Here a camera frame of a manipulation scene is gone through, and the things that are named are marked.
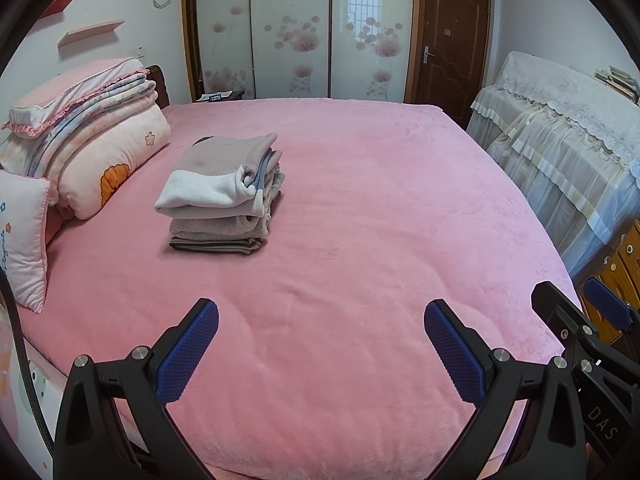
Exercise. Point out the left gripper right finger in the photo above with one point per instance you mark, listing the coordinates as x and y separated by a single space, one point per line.
550 442

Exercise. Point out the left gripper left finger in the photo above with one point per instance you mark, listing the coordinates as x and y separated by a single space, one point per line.
113 421

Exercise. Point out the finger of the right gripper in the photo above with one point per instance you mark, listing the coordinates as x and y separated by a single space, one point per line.
614 310
575 332

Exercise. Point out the striped knit colour-block sweater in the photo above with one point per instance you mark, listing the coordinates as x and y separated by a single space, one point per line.
219 177

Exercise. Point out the wooden drawer cabinet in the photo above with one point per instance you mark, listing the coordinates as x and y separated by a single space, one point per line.
620 273

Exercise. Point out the lace-covered furniture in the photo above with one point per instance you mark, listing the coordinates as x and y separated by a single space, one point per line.
572 148

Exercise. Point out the stack of books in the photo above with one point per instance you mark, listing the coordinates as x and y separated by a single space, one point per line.
620 81

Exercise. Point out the striped folded bedding stack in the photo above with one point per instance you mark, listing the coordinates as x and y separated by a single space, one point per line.
43 119

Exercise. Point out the brown wooden door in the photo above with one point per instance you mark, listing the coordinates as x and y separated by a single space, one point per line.
448 55

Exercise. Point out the wooden headboard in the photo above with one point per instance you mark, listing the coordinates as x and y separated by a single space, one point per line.
156 74

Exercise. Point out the floral sliding wardrobe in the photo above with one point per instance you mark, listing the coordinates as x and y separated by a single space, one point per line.
262 49

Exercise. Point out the pink wall shelf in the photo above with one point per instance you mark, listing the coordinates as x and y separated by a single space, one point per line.
87 32

